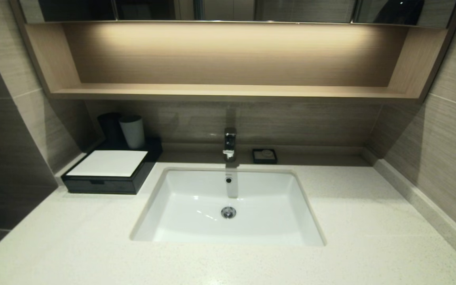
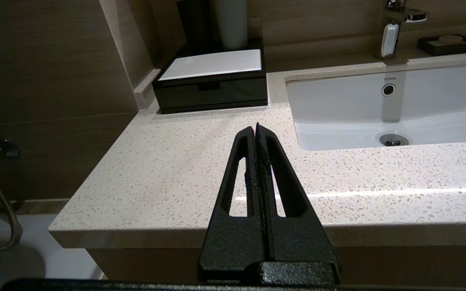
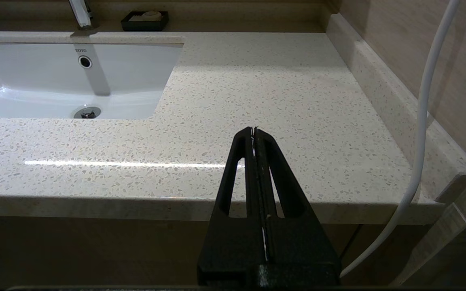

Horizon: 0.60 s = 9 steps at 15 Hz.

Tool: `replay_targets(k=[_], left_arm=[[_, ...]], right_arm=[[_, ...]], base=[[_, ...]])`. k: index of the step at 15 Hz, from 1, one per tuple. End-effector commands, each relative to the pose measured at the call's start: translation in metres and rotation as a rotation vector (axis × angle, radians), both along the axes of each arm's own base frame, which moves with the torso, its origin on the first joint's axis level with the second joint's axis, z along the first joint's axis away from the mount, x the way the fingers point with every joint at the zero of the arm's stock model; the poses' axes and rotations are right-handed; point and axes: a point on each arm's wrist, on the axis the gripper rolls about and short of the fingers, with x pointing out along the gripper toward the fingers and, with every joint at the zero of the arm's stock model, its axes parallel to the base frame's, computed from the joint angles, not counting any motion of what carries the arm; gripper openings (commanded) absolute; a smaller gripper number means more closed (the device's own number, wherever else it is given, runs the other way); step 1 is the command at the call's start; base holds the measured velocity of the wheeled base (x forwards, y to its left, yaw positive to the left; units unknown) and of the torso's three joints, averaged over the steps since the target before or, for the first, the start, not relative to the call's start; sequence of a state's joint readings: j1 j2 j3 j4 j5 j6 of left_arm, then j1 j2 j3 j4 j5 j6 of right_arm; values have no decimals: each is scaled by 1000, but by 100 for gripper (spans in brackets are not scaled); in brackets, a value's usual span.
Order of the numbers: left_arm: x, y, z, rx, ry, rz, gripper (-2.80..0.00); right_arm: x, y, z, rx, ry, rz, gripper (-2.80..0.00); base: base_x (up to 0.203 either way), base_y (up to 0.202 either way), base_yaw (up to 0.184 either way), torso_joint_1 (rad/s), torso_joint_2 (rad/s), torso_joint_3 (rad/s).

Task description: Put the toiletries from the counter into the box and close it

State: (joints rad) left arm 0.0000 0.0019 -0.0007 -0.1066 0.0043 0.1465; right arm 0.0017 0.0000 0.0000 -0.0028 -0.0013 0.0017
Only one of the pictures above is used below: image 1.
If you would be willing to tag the white ceramic sink basin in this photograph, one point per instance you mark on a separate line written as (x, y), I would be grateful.
(196, 198)

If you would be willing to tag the black soap dish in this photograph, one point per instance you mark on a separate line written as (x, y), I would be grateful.
(265, 159)

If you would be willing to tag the black cylindrical cup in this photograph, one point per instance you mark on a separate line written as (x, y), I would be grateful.
(109, 126)

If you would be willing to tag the chrome faucet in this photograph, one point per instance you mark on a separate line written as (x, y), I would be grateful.
(230, 143)

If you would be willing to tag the mirror cabinet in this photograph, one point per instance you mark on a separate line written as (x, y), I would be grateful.
(291, 10)

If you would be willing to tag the wooden wall shelf niche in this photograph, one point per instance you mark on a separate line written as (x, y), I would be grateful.
(228, 91)

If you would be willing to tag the grey plastic cup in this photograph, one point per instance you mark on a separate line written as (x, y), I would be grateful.
(133, 132)

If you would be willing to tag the beige round soap bar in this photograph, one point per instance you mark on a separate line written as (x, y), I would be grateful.
(267, 153)

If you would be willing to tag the chrome sink drain stopper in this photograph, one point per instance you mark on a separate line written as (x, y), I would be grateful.
(228, 212)

